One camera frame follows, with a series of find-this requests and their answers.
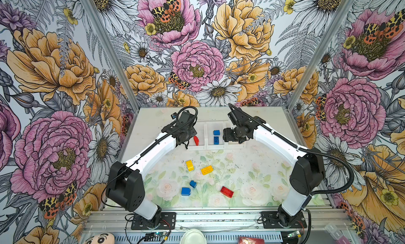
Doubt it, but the yellow lego small centre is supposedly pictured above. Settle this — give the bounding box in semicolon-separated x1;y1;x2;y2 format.
186;160;194;172

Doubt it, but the cartoon face toy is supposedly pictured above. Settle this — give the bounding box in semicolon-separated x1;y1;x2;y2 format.
84;233;115;244

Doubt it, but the clear plastic bottle pink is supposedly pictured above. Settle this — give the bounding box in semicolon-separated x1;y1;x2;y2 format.
325;224;351;244

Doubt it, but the blue lego lower left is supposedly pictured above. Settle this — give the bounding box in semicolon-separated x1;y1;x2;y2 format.
181;187;191;197

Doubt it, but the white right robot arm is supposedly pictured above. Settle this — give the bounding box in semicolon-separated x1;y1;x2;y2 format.
223;104;355;228

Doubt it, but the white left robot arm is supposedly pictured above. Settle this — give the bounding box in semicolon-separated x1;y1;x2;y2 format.
104;106;198;228

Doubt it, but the green circuit board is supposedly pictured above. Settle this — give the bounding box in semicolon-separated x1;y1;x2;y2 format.
287;230;302;238
145;231;169;241

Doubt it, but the red packet at bottom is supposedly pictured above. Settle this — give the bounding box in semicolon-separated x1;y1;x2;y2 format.
238;237;265;244

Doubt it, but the white round cup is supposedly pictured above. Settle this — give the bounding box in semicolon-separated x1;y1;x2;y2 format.
180;229;207;244

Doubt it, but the green circuit board left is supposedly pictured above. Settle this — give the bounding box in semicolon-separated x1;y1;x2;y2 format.
145;231;169;241

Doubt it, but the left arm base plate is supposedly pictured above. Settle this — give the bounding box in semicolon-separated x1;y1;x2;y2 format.
131;212;177;230

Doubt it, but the green circuit board right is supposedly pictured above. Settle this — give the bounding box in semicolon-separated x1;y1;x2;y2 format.
287;230;302;238

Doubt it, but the red lego long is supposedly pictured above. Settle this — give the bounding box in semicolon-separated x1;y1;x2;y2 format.
220;186;234;198

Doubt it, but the yellow lego long centre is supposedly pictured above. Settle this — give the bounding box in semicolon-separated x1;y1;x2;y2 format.
201;166;214;175

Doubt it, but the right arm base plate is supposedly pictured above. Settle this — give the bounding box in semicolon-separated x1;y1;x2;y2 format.
261;211;307;229

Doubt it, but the white three-compartment tray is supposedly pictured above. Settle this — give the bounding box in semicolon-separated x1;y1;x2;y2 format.
188;121;245;151

